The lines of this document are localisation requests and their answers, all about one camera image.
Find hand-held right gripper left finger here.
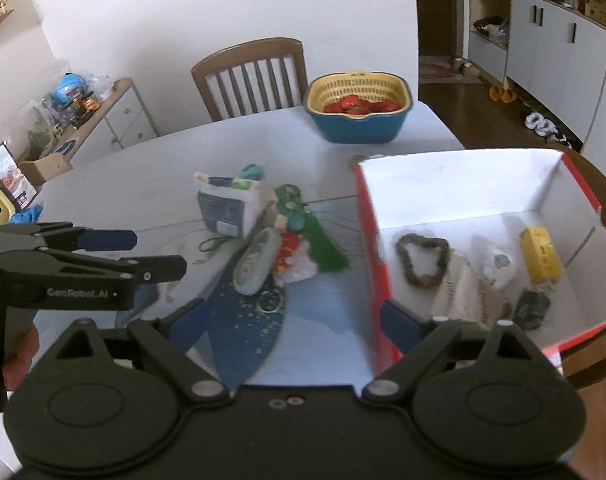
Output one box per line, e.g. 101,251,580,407
48,297,232,402

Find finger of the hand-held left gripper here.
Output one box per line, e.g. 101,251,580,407
0,221,138,252
0,250,188,283

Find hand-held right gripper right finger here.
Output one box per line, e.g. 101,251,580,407
363,299,558,402

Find brown hair scrunchie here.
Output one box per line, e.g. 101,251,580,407
395,232,452,288

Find silver foil bag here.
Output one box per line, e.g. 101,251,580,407
430,255,514,328

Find white tissue pack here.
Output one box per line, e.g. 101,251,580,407
195,170,264,238

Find white egg-shaped toy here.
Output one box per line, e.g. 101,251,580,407
470,235,521,293

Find red orange ornament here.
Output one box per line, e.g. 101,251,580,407
273,232,304,275

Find red cardboard shoebox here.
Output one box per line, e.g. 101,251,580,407
352,147,606,376

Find green cat-face sachet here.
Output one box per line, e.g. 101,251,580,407
269,184,352,274

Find small yellow box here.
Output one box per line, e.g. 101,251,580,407
519,226,564,286

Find person's left hand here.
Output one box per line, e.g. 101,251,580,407
2,327,41,392

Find blue cloth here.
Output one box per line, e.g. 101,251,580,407
10,205,46,223

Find brown cardboard box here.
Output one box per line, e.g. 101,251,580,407
18,155,74,183

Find colourful snack bag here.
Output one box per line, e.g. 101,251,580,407
0,142,36,201

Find white wooden sideboard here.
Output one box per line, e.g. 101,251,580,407
18,77,160,181

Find blue toy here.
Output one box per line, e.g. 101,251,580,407
55,72,87,103

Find blue plastic basin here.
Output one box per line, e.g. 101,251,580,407
303,72,414,145

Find pile of red strawberries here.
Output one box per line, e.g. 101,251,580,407
323,94,401,115

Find white slippers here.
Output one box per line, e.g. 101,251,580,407
525,112,558,136

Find yellow strainer basket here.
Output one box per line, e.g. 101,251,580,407
304,72,414,120

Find door mat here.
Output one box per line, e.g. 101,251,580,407
419,57,484,85

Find bags on low shelf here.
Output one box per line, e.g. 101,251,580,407
473,15,511,48

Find dark wooden door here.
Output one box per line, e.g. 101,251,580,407
415,0,471,81

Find grey wooden wall cabinet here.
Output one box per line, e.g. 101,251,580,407
465,0,606,161

